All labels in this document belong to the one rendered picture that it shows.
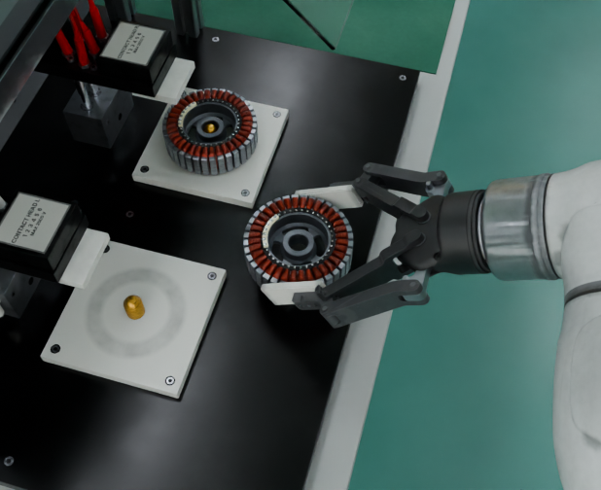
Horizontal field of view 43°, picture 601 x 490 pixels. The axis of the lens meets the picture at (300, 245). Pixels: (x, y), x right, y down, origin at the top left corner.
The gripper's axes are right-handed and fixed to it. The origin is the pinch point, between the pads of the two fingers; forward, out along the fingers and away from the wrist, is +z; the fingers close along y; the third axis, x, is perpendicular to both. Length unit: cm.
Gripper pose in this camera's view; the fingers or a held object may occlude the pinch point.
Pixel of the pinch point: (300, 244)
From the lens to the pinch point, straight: 79.2
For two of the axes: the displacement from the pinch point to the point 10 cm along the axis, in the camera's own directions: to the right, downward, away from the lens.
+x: -4.8, -5.8, -6.6
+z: -8.3, 0.6, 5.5
